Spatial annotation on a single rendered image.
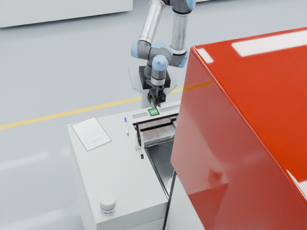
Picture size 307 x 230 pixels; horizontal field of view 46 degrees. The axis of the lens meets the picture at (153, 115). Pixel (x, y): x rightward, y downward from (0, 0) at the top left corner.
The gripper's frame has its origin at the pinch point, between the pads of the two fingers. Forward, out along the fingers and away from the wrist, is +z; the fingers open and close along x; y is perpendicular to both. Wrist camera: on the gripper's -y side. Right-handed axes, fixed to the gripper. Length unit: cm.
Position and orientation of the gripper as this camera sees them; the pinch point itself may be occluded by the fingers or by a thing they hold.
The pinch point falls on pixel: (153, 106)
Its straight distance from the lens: 209.6
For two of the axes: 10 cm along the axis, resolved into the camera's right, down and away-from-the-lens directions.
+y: 3.6, 6.9, -6.3
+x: 9.3, -2.1, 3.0
